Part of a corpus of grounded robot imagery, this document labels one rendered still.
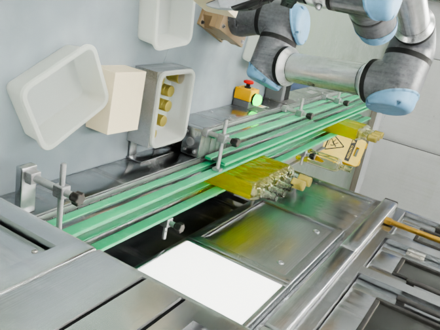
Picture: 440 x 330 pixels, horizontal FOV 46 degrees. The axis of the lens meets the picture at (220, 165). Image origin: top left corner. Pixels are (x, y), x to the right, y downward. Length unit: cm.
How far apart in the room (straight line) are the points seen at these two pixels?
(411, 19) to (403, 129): 635
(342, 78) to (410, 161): 624
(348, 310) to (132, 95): 81
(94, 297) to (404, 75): 94
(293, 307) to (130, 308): 76
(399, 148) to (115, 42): 647
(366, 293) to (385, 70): 64
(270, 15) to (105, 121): 60
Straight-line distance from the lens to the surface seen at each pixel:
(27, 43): 122
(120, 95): 135
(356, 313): 150
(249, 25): 167
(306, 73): 149
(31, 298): 66
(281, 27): 160
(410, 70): 135
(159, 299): 67
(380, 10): 90
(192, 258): 145
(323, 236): 175
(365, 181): 785
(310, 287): 146
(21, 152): 129
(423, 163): 760
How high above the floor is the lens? 167
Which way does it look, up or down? 26 degrees down
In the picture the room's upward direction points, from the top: 111 degrees clockwise
